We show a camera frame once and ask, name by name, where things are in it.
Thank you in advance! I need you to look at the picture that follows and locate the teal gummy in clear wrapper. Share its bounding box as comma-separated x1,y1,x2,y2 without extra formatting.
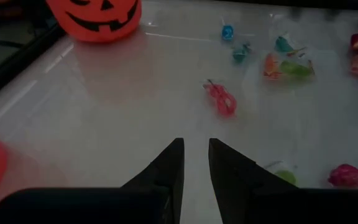
231,43,253,65
273,32,307,58

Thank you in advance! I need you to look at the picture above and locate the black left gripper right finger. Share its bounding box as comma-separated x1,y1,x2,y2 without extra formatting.
208,138,306,224

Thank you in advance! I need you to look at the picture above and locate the blue lollipop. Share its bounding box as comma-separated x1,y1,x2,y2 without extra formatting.
221,18,236,42

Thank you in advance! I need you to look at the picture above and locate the orange smiling pumpkin bucket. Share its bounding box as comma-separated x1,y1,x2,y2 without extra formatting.
44,0,143,44

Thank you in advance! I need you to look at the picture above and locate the red gummy in clear wrapper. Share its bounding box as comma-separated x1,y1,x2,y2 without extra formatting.
202,79,238,119

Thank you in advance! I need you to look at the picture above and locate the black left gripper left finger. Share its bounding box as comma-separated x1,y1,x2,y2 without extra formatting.
121,138,185,224

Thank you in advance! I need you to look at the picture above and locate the pink lollipop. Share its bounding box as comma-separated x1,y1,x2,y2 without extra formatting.
327,163,358,189

